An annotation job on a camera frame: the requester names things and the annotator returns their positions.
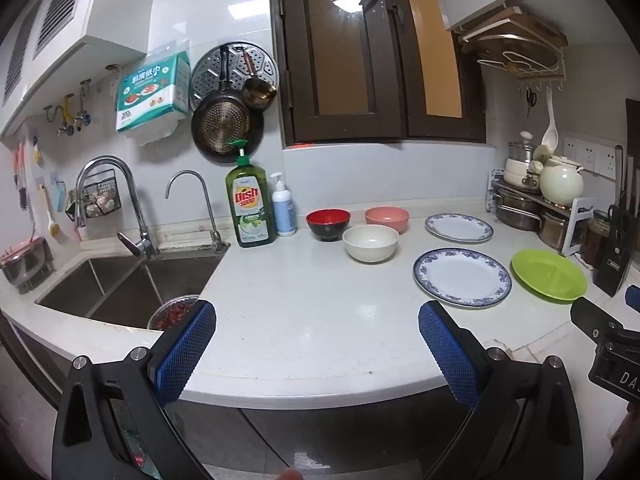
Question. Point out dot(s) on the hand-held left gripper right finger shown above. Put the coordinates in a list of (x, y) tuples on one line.
[(450, 355)]

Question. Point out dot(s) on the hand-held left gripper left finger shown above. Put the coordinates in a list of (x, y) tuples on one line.
[(185, 350)]

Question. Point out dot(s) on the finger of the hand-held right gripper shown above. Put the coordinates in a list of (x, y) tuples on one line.
[(633, 297), (592, 320)]

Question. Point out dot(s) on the large blue patterned plate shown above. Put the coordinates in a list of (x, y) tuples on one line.
[(462, 277)]

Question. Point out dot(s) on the cream bowl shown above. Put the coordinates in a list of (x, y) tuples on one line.
[(370, 245)]

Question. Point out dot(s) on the pink bowl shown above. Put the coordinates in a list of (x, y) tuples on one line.
[(387, 217)]

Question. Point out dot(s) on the red and black bowl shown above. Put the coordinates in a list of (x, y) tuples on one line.
[(327, 220)]

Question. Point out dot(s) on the metal bowl of red fruit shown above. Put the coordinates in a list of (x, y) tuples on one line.
[(172, 315)]

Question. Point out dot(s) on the black knife block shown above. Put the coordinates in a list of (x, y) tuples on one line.
[(617, 255)]

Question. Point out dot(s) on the green plate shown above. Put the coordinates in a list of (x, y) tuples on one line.
[(547, 275)]

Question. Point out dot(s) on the glass jar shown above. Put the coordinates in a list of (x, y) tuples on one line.
[(596, 240)]

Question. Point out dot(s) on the steel double sink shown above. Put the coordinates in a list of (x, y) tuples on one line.
[(130, 282)]

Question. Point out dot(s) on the steel cooking pot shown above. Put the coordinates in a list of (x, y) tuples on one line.
[(517, 210), (555, 232)]

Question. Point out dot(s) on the small blue patterned plate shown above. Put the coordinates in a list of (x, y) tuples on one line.
[(459, 227)]

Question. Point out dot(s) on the cream kettle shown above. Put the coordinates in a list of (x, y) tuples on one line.
[(562, 182)]

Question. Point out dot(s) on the thin chrome faucet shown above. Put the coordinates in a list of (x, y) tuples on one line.
[(210, 215)]

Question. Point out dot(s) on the large chrome faucet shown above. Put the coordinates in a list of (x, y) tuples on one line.
[(137, 210)]

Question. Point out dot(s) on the green dish soap bottle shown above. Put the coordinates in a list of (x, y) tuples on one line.
[(250, 205)]

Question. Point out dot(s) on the cream pot with lid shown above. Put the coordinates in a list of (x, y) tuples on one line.
[(520, 167)]

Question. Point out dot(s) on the white pump bottle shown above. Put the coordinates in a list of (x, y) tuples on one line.
[(283, 212)]

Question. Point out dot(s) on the yellow dish brush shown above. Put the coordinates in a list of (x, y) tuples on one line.
[(51, 225)]

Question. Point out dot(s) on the white rice spoon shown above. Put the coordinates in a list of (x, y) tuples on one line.
[(550, 132)]

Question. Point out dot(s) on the black scissors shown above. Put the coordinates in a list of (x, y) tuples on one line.
[(531, 100)]

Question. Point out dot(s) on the black frying pan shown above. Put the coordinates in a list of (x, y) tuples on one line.
[(222, 127)]

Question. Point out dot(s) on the teal paper towel pack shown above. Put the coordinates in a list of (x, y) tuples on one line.
[(150, 95)]

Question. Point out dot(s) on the brass ladle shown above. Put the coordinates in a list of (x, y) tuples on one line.
[(259, 92)]

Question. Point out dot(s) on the round metal steamer tray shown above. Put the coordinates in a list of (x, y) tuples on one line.
[(207, 72)]

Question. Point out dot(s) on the wooden cutting board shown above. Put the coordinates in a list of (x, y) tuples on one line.
[(520, 25)]

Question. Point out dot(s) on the white range hood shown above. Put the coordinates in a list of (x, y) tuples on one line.
[(90, 5)]

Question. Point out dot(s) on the white wall socket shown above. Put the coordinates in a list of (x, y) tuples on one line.
[(592, 157)]

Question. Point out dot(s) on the wall hooks with utensils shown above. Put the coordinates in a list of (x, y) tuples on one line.
[(67, 112)]

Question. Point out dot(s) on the dark brown window frame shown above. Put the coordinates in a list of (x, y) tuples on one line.
[(390, 60)]

